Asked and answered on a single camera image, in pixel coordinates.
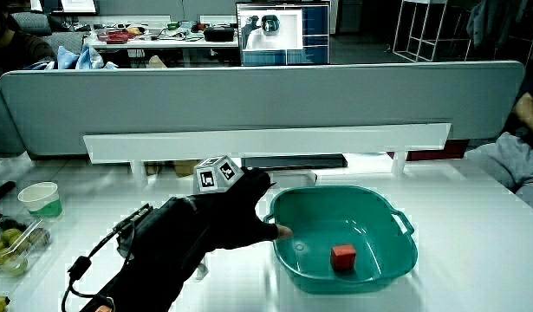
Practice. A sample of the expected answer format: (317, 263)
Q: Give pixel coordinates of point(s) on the computer monitor with blue screen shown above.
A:
(313, 34)

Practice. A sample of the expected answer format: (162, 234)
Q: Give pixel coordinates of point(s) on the person's left forearm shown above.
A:
(162, 260)

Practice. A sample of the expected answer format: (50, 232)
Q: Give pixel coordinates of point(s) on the white desk shelf riser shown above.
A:
(266, 141)

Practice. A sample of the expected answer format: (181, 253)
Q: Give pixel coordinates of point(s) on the black bag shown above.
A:
(218, 34)

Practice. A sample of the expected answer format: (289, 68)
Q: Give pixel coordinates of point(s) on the hanging grey clothes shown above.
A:
(487, 21)

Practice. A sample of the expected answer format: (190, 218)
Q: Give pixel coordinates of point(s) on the clear plastic fruit container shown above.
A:
(14, 247)

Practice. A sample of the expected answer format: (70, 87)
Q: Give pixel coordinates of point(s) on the long grey desk partition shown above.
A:
(266, 95)

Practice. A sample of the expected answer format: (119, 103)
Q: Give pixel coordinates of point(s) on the white background desk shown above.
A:
(162, 43)

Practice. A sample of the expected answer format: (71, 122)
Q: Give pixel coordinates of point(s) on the dark red box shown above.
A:
(439, 151)

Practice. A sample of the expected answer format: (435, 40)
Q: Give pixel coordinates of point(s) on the another person's forearm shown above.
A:
(528, 115)

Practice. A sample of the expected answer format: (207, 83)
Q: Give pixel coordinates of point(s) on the person's left hand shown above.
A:
(233, 212)

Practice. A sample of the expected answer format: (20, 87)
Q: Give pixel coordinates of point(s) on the red tray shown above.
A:
(112, 37)

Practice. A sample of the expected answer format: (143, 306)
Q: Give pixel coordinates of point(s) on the brown cardboard box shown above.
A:
(186, 167)

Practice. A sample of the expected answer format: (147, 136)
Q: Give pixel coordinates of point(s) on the teal plastic basin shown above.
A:
(318, 216)

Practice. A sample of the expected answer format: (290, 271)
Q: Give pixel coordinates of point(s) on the short grey desk partition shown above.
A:
(1, 121)

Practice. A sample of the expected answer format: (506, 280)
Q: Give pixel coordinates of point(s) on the grey office chair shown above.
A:
(32, 22)

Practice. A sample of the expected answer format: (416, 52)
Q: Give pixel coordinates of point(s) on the white green paper cup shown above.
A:
(41, 201)

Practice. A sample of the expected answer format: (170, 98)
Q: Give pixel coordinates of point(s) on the blue cloth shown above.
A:
(82, 58)

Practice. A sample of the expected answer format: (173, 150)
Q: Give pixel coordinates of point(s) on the red block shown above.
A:
(342, 258)

